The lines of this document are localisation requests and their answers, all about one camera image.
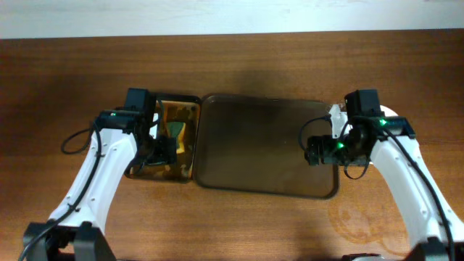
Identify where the yellow green sponge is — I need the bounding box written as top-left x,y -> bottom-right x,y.
167,122 -> 186,154

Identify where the white plate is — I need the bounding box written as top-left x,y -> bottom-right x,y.
380,105 -> 398,117

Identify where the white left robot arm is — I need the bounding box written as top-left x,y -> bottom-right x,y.
19,88 -> 177,260

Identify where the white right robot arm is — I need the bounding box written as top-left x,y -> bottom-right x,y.
298,89 -> 463,260

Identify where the small black soapy tray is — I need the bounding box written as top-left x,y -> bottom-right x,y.
125,94 -> 201,183

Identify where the large brown serving tray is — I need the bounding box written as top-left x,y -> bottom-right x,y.
193,94 -> 339,199

